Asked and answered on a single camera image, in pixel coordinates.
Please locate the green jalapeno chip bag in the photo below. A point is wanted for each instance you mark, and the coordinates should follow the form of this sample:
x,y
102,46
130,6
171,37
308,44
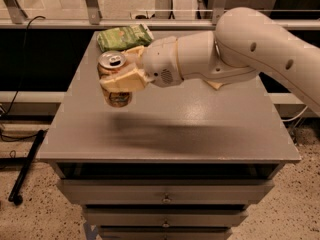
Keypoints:
x,y
124,37

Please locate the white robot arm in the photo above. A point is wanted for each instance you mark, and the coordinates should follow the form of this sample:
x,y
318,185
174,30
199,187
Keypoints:
x,y
244,43

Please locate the green and yellow sponge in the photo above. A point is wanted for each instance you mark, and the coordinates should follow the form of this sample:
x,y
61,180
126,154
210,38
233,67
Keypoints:
x,y
214,85

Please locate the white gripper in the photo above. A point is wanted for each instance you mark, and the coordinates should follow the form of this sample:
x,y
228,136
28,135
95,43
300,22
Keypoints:
x,y
160,62

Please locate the metal railing frame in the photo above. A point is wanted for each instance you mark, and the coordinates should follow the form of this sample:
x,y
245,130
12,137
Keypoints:
x,y
157,14

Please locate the black rod on floor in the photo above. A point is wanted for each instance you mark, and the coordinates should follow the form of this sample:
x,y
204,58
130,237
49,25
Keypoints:
x,y
14,196

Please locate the grey drawer cabinet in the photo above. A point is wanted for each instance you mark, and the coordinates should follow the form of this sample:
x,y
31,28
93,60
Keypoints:
x,y
179,163

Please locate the orange soda can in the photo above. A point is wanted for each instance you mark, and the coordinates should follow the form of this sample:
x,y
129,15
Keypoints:
x,y
109,65

